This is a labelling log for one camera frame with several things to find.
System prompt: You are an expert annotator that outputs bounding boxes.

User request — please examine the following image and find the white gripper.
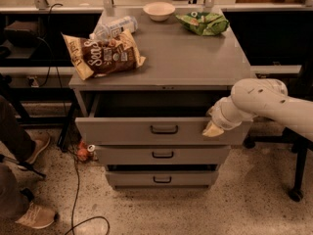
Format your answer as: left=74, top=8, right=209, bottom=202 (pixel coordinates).
left=202, top=97, right=256, bottom=137

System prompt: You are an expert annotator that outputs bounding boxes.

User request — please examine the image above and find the grey top drawer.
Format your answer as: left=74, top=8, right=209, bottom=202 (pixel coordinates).
left=76, top=91, right=251, bottom=146

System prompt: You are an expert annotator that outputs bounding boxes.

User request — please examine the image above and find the grey drawer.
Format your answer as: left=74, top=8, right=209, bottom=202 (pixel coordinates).
left=95, top=145, right=230, bottom=165
left=106, top=171, right=219, bottom=188
left=76, top=91, right=251, bottom=146

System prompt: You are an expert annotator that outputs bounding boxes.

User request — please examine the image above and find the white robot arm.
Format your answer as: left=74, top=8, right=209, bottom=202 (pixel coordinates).
left=202, top=78, right=313, bottom=141

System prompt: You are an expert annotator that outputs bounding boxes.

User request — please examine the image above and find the grey metal drawer cabinet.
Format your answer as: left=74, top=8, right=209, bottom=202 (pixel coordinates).
left=69, top=10, right=250, bottom=175

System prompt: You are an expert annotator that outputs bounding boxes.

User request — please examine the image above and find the grey middle drawer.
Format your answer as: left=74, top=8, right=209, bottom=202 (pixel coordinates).
left=95, top=145, right=230, bottom=165

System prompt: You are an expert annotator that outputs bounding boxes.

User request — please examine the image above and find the grey bottom drawer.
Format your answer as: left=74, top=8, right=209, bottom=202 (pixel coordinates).
left=106, top=171, right=219, bottom=188

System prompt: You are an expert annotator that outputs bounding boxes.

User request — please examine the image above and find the black rolling stand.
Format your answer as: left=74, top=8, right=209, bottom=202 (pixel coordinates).
left=243, top=127, right=313, bottom=202

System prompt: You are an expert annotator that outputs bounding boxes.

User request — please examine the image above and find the green snack bag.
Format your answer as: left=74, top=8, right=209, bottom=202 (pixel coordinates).
left=176, top=12, right=230, bottom=36

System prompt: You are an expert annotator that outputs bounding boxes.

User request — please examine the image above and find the orange soda can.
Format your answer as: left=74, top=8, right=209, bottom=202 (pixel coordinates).
left=76, top=140, right=94, bottom=163

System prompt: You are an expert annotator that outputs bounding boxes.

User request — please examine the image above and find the white ceramic bowl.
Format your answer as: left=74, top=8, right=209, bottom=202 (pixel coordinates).
left=143, top=2, right=175, bottom=22

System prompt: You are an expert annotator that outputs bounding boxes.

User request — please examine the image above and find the brown sea salt chip bag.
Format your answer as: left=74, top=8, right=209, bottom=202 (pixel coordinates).
left=63, top=29, right=146, bottom=80

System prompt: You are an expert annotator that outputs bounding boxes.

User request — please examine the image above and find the clear plastic water bottle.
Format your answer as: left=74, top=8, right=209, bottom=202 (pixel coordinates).
left=89, top=16, right=138, bottom=40

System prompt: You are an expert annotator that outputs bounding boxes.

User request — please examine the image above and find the tan sneaker far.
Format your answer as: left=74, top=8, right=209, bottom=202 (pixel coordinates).
left=18, top=132, right=51, bottom=165

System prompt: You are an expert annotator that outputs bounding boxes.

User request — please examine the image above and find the tan sneaker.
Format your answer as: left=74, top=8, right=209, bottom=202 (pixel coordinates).
left=17, top=202, right=57, bottom=229
left=18, top=132, right=51, bottom=165

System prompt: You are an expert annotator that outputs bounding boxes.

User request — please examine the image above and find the tan sneaker near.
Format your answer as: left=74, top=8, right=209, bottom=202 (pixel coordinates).
left=17, top=202, right=57, bottom=229

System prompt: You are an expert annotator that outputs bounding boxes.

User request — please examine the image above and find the black box on shelf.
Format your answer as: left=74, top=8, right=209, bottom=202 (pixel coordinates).
left=4, top=21, right=39, bottom=48

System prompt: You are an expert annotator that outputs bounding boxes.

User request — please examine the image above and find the black floor cable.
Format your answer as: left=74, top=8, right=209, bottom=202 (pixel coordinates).
left=64, top=147, right=112, bottom=235

